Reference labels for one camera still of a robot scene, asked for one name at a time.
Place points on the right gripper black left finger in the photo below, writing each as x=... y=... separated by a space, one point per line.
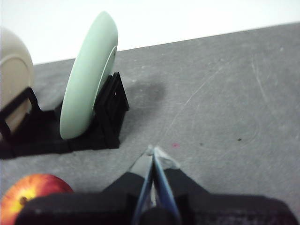
x=138 y=180

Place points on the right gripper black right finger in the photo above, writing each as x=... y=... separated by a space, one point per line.
x=175 y=180

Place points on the red yellow apple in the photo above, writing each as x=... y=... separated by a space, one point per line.
x=14 y=197

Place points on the black plate rack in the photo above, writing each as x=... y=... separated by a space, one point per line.
x=93 y=140

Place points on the pale green plate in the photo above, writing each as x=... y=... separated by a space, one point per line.
x=86 y=82

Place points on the cream white plate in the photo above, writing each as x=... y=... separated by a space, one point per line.
x=14 y=70

